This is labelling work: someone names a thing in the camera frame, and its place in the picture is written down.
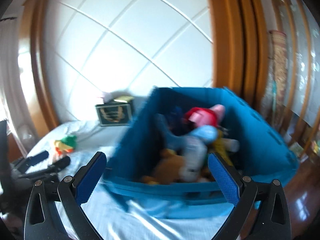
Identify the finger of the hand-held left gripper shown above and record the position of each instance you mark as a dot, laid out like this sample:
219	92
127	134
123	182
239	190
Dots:
37	158
58	164

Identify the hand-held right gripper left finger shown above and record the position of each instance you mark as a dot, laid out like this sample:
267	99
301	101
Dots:
91	177

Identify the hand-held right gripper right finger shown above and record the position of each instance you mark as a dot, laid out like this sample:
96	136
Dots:
223	180

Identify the yellow toy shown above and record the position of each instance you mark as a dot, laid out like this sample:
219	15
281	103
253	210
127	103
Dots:
220	142

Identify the blue plastic storage crate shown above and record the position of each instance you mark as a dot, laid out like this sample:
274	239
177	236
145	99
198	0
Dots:
140	142

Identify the pink pig plush red dress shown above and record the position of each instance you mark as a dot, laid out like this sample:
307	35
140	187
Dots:
200	116

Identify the yellow duck plush green hat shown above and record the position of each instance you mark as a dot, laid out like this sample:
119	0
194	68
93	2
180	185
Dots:
66	142

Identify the blue smiley plush toy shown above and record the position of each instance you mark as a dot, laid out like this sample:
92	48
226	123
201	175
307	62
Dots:
197	140

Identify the brown plush toy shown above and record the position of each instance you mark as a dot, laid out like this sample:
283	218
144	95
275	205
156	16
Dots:
167	166

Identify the white curtain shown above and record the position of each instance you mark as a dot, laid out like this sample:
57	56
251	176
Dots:
12	80

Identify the yellow sticky note pad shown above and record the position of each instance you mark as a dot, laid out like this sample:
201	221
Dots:
123	99

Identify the patterned hanging tapestry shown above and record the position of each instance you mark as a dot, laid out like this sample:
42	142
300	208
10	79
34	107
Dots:
278	62

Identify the wooden frosted glass screen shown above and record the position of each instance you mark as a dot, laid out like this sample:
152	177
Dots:
302	55

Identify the wooden wall pillar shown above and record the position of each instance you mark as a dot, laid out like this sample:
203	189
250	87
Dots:
40	80
230	42

